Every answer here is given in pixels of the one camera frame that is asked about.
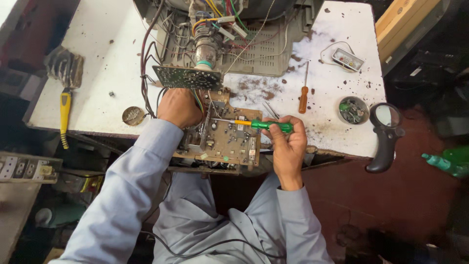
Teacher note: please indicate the person's left hand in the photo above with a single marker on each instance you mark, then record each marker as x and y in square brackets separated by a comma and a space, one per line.
[179, 108]

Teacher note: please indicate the person's right hand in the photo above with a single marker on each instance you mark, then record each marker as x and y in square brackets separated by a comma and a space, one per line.
[289, 150]

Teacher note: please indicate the brown main circuit board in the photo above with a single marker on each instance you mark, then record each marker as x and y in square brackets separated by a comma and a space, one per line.
[223, 137]

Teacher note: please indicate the dark neck circuit board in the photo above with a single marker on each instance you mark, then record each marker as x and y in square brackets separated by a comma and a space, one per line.
[187, 77]

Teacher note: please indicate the metal tweezers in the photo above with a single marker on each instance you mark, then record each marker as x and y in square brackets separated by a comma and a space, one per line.
[271, 111]

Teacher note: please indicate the round solder paste tin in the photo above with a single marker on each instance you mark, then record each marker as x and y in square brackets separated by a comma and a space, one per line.
[133, 116]

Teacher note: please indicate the picture tube neck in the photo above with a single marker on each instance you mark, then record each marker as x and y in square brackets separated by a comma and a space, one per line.
[206, 49]

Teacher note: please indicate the round tin of screws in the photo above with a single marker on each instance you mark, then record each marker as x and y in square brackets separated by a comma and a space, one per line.
[353, 110]

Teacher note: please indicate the grey television chassis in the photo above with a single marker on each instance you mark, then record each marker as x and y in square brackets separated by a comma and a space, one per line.
[234, 36]

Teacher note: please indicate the black magnifying glass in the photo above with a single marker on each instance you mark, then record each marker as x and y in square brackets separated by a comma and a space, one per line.
[384, 139]

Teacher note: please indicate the white connector socket box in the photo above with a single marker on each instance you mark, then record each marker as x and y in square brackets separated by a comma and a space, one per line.
[347, 59]

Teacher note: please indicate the green plastic bottle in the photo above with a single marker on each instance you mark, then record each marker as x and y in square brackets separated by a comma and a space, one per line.
[449, 161]

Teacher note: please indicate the grey power strip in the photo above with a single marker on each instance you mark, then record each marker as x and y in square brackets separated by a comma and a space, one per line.
[27, 168]

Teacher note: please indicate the wooden box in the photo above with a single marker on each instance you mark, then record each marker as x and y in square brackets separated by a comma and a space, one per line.
[401, 25]

